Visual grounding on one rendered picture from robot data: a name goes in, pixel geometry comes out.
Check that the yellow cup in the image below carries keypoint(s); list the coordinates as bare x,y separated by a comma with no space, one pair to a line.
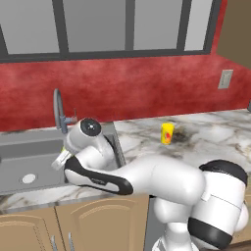
167,133

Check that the dark framed window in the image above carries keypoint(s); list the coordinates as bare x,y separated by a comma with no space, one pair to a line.
98,29

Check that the grey wall socket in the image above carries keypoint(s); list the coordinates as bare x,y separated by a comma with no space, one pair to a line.
225,79

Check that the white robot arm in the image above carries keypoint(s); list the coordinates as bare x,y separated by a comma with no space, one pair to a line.
170,179

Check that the grey dishwasher front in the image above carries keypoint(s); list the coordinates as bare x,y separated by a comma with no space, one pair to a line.
153,225

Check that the grey double sink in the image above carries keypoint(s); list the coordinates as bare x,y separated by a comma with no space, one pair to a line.
29,157

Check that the grey arched tap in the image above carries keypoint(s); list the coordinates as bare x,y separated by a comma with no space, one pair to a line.
59,108

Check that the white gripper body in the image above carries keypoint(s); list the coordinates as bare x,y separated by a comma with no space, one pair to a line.
61,161

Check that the brown wall cupboard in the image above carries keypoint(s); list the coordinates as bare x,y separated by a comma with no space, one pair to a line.
237,29

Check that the tan cupboard door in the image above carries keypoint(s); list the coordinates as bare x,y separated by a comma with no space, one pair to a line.
104,225
26,232

